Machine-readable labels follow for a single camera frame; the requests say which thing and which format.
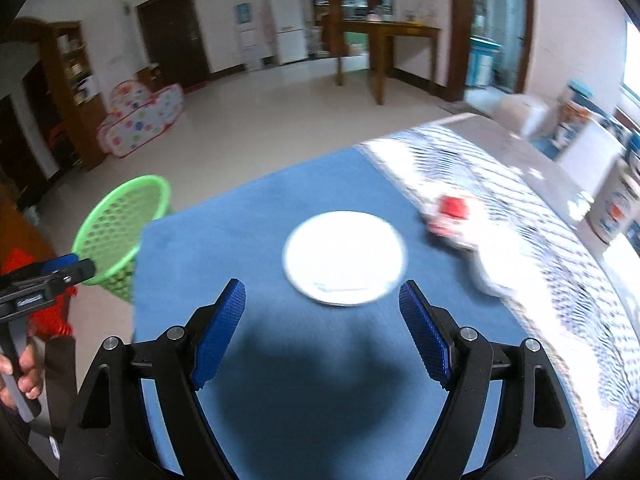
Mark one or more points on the polka dot play tent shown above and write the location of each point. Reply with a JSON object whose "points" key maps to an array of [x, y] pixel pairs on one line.
{"points": [[140, 120]]}

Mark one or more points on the dark wooden door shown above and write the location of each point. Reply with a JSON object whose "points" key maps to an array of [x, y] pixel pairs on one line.
{"points": [[172, 40]]}

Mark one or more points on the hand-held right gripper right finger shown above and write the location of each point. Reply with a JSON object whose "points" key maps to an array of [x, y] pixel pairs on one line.
{"points": [[427, 335]]}

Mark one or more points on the dark wooden door frame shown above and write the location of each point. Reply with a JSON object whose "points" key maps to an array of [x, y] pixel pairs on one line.
{"points": [[460, 30]]}

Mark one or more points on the blue cabinet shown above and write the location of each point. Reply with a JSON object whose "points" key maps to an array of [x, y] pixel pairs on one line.
{"points": [[482, 62]]}

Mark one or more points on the red white crumpled wrapper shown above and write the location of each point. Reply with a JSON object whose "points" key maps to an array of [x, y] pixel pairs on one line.
{"points": [[450, 215]]}

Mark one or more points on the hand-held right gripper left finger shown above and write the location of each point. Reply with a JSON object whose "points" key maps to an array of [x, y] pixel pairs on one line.
{"points": [[217, 340]]}

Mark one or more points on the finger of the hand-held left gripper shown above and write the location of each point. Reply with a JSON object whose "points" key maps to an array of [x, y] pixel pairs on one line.
{"points": [[62, 262], [75, 272]]}

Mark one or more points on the beige armchair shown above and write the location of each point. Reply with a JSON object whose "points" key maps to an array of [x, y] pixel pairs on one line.
{"points": [[520, 115]]}

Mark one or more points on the person's left hand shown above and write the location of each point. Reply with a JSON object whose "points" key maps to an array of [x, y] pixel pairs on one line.
{"points": [[31, 375]]}

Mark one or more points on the green plastic basket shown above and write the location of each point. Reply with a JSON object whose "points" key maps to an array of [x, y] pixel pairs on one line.
{"points": [[115, 230]]}

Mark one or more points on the red plastic stool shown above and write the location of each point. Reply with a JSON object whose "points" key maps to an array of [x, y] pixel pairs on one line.
{"points": [[50, 315]]}

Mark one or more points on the cream cartoon thermos bottle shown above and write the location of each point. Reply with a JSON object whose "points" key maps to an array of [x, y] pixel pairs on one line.
{"points": [[612, 205]]}

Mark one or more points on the white water dispenser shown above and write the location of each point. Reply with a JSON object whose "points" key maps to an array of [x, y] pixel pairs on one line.
{"points": [[247, 40]]}

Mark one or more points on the blue white box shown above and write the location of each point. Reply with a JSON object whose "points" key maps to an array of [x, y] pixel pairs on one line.
{"points": [[572, 115]]}

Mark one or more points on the wooden side table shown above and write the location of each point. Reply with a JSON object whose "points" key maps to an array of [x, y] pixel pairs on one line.
{"points": [[390, 30]]}

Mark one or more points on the grey star-print table cover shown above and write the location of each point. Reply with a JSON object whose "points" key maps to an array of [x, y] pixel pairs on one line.
{"points": [[530, 160]]}

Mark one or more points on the wooden bookshelf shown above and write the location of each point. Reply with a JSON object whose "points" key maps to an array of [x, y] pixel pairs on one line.
{"points": [[62, 90]]}

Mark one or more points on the white refrigerator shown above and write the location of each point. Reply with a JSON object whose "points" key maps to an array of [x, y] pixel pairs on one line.
{"points": [[287, 25]]}

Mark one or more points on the window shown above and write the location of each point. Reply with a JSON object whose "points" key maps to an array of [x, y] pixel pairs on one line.
{"points": [[632, 70]]}

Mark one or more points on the white square cushion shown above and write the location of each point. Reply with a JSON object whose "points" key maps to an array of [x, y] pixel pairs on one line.
{"points": [[590, 145]]}

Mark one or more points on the wooden divider shelf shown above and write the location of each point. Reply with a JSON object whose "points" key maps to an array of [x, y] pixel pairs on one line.
{"points": [[325, 10]]}

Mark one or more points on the white round plate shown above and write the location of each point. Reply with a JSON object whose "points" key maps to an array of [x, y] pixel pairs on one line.
{"points": [[345, 257]]}

